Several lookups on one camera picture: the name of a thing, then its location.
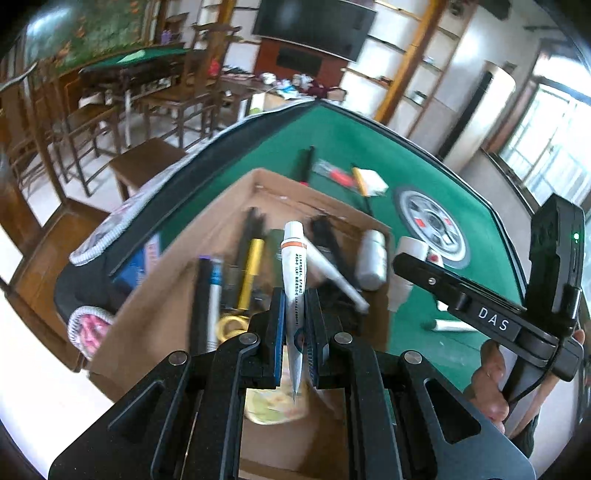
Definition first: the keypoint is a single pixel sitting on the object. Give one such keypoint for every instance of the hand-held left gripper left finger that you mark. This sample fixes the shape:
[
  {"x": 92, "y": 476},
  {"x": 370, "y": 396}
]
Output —
[{"x": 277, "y": 341}]

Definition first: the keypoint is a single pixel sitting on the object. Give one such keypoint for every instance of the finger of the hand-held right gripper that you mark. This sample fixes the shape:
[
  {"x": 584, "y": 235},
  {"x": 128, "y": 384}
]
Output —
[{"x": 429, "y": 279}]

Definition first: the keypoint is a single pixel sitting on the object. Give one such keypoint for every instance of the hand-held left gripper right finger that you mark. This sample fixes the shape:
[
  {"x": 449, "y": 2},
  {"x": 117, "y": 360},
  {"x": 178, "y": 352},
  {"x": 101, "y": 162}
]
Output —
[{"x": 311, "y": 350}]

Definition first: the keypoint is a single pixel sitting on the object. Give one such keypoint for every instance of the white bottle with red label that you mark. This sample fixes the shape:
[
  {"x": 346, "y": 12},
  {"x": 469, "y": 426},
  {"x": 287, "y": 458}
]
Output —
[{"x": 408, "y": 251}]

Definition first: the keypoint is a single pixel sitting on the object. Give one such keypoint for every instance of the small white plastic bottle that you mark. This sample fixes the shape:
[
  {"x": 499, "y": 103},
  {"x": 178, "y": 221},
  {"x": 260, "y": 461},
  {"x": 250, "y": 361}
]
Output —
[{"x": 371, "y": 263}]

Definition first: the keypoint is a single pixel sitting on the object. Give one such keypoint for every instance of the white tube with orange band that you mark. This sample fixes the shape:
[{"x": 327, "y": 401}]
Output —
[{"x": 293, "y": 272}]

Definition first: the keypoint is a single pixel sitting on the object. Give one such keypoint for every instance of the yellow pen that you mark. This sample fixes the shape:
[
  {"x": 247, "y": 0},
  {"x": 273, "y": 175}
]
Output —
[{"x": 249, "y": 272}]

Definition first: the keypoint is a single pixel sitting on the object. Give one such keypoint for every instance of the long white tube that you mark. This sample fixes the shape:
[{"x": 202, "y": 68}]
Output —
[{"x": 337, "y": 279}]

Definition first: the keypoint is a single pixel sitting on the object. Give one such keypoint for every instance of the blue and silver pen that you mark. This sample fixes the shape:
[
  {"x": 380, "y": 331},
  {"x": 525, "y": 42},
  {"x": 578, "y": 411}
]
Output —
[{"x": 216, "y": 295}]

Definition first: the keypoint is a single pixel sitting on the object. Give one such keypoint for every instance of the long black bar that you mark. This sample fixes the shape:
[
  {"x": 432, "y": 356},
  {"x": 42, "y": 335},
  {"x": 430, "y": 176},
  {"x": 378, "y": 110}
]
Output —
[{"x": 325, "y": 235}]

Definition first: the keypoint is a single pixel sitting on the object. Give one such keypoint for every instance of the cardboard box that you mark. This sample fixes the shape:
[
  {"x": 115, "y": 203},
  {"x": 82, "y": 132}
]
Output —
[{"x": 152, "y": 332}]

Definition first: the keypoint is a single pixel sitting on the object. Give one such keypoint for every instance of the person's right hand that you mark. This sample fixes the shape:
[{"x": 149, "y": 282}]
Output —
[{"x": 491, "y": 378}]

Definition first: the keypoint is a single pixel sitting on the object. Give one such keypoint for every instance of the short white tube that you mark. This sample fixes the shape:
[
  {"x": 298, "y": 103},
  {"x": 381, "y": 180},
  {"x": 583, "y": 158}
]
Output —
[{"x": 452, "y": 326}]

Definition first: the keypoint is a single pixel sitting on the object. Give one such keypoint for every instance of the yellow tape roll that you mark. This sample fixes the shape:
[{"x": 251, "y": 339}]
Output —
[{"x": 221, "y": 330}]

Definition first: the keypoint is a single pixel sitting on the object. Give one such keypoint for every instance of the round mahjong table console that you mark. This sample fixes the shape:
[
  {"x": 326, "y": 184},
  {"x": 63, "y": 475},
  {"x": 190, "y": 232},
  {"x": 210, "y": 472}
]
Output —
[{"x": 429, "y": 217}]

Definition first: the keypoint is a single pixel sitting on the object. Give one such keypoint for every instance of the window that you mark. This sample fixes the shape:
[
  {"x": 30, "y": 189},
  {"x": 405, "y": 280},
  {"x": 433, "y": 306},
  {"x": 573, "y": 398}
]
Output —
[{"x": 554, "y": 138}]

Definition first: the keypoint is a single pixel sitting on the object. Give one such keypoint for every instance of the blue box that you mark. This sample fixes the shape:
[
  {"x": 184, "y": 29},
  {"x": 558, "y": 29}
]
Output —
[{"x": 138, "y": 267}]

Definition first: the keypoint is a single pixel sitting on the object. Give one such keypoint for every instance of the black stick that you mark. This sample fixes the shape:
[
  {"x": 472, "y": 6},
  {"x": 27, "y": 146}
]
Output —
[{"x": 306, "y": 164}]

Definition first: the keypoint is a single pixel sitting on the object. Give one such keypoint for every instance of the patterned round cushion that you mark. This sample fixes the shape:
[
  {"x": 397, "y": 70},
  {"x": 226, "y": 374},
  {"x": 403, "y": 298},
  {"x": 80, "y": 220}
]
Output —
[{"x": 87, "y": 332}]

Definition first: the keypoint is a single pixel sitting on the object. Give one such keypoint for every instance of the wooden stool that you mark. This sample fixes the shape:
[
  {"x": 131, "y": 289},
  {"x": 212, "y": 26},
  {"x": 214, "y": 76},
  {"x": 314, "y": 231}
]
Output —
[{"x": 143, "y": 161}]

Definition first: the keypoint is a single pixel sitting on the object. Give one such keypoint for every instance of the wooden tv cabinet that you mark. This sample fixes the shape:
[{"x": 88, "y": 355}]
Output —
[{"x": 295, "y": 69}]

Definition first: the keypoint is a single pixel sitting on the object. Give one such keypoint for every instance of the wooden chair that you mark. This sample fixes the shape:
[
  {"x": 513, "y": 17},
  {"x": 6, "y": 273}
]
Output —
[{"x": 198, "y": 87}]

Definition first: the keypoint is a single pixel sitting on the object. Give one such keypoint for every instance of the black television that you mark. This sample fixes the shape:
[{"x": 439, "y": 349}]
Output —
[{"x": 314, "y": 23}]

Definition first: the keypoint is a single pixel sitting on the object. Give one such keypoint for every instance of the green mahjong table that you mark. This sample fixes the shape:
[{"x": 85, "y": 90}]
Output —
[{"x": 134, "y": 57}]

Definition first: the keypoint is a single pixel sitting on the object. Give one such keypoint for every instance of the framed landscape painting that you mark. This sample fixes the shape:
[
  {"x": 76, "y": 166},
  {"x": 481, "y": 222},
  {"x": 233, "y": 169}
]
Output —
[{"x": 87, "y": 32}]

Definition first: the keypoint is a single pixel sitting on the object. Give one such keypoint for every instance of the wooden wall shelf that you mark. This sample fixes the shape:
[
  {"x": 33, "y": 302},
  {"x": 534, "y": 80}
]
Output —
[{"x": 415, "y": 60}]

